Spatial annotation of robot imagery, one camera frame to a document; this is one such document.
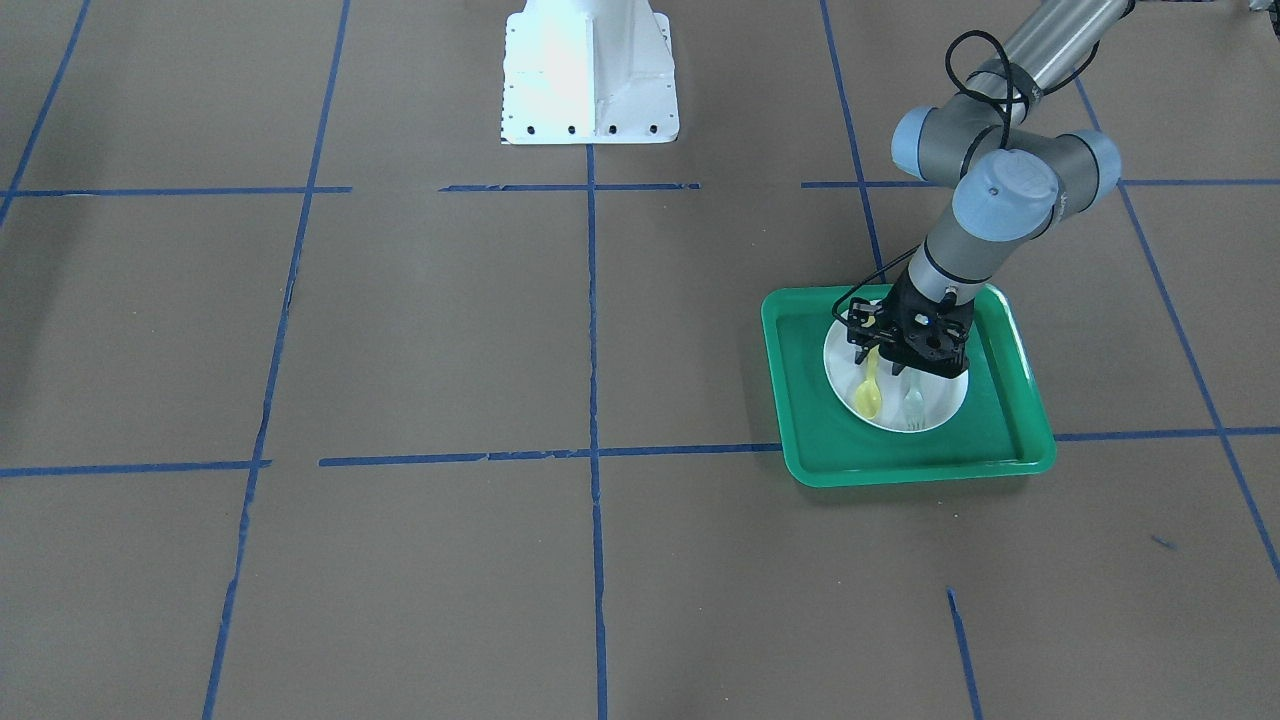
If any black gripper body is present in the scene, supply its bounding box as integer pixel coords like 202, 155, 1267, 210
877, 263, 972, 379

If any white round plate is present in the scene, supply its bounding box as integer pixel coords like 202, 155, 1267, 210
822, 322, 969, 434

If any green plastic tray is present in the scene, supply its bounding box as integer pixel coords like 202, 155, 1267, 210
762, 286, 1056, 488

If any pale green plastic fork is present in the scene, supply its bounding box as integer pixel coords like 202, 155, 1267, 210
901, 370, 925, 432

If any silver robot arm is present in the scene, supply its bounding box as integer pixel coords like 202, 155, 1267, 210
831, 1, 1134, 379

